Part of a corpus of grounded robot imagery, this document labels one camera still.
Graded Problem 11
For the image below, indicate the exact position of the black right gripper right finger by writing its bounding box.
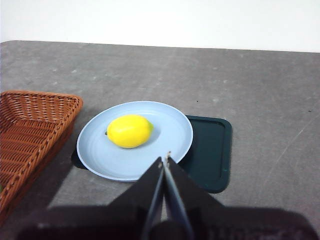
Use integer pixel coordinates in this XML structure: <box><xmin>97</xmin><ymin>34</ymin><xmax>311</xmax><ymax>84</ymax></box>
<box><xmin>163</xmin><ymin>155</ymin><xmax>315</xmax><ymax>240</ymax></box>

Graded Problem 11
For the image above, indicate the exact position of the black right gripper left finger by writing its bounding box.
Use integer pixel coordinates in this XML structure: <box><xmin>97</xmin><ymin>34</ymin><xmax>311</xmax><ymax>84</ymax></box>
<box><xmin>14</xmin><ymin>156</ymin><xmax>165</xmax><ymax>240</ymax></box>

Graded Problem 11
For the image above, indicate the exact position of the blue round plate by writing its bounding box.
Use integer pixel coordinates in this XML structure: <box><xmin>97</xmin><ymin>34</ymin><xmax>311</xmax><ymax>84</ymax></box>
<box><xmin>76</xmin><ymin>100</ymin><xmax>195</xmax><ymax>182</ymax></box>

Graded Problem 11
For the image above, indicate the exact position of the yellow lemon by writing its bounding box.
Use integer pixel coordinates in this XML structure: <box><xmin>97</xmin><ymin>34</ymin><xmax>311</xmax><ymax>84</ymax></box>
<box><xmin>104</xmin><ymin>114</ymin><xmax>155</xmax><ymax>150</ymax></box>

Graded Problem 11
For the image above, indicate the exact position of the brown wicker basket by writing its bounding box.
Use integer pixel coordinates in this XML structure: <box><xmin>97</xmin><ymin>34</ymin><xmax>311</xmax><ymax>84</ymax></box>
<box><xmin>0</xmin><ymin>90</ymin><xmax>84</xmax><ymax>218</ymax></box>

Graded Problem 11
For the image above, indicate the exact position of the black rectangular tray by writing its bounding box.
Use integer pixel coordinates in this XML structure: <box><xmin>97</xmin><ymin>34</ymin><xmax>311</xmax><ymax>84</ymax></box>
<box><xmin>71</xmin><ymin>114</ymin><xmax>233</xmax><ymax>194</ymax></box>

